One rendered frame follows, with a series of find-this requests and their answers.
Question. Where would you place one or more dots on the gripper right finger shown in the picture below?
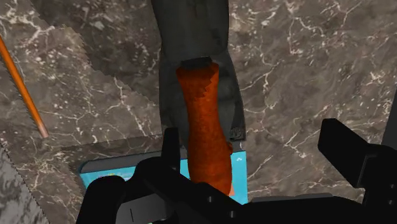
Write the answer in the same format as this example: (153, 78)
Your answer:
(372, 167)

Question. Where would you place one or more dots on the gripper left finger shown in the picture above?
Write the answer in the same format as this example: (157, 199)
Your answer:
(161, 192)

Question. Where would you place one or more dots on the blue-screen tablet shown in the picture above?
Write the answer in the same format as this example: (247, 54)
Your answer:
(238, 176)

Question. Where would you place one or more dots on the orange pencil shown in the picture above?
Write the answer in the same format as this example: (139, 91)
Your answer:
(21, 88)

